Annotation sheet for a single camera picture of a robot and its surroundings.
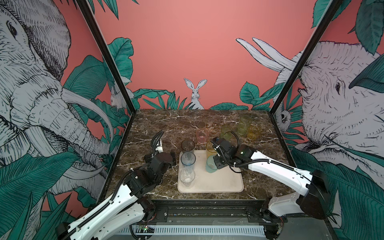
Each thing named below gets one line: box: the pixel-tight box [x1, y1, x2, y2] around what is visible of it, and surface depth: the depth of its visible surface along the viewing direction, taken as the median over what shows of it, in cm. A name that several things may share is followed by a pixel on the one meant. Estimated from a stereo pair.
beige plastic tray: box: [177, 149, 245, 194], surface depth 86 cm
